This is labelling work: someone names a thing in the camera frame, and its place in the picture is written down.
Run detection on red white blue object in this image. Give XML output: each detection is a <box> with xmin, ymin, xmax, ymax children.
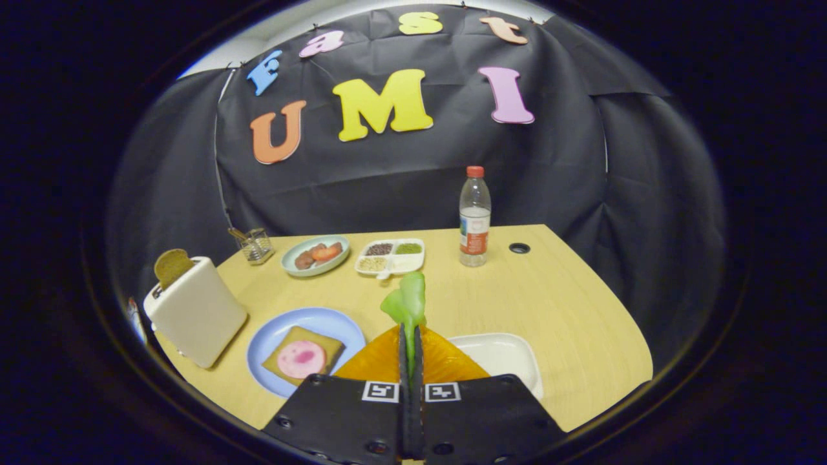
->
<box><xmin>127</xmin><ymin>297</ymin><xmax>146</xmax><ymax>343</ymax></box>

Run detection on green lettuce leaf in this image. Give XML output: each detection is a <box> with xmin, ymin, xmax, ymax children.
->
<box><xmin>380</xmin><ymin>271</ymin><xmax>427</xmax><ymax>382</ymax></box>

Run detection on brown sausage pieces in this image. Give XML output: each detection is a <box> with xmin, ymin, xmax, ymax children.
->
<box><xmin>295</xmin><ymin>244</ymin><xmax>326</xmax><ymax>271</ymax></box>

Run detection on brown toast slice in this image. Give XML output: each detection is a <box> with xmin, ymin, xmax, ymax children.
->
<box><xmin>154</xmin><ymin>249</ymin><xmax>196</xmax><ymax>290</ymax></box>

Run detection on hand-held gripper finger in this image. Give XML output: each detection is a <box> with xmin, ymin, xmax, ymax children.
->
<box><xmin>413</xmin><ymin>325</ymin><xmax>568</xmax><ymax>465</ymax></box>
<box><xmin>262</xmin><ymin>325</ymin><xmax>414</xmax><ymax>465</ymax></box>

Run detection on white square plate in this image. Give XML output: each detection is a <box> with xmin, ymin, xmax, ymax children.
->
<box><xmin>447</xmin><ymin>333</ymin><xmax>545</xmax><ymax>401</ymax></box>

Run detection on white divided seed tray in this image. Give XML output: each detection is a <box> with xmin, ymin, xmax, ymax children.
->
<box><xmin>354</xmin><ymin>238</ymin><xmax>426</xmax><ymax>280</ymax></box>

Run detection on small metal utensil basket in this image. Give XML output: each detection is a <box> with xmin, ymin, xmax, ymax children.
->
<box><xmin>227</xmin><ymin>227</ymin><xmax>275</xmax><ymax>265</ymax></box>

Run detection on clear water bottle red cap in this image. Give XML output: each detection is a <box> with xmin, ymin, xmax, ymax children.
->
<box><xmin>459</xmin><ymin>166</ymin><xmax>492</xmax><ymax>267</ymax></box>

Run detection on pink ham slice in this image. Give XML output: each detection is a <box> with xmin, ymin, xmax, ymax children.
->
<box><xmin>277</xmin><ymin>340</ymin><xmax>327</xmax><ymax>380</ymax></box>

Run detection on blue plate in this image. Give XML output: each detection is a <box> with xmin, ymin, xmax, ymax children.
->
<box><xmin>246</xmin><ymin>307</ymin><xmax>367</xmax><ymax>398</ymax></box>

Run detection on pale green plate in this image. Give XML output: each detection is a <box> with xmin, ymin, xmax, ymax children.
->
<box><xmin>280</xmin><ymin>234</ymin><xmax>351</xmax><ymax>278</ymax></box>

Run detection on white toaster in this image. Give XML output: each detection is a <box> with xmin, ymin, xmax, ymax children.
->
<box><xmin>143</xmin><ymin>256</ymin><xmax>249</xmax><ymax>369</ymax></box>

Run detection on bread slice under ham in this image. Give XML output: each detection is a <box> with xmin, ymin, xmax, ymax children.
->
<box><xmin>262</xmin><ymin>325</ymin><xmax>346</xmax><ymax>387</ymax></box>

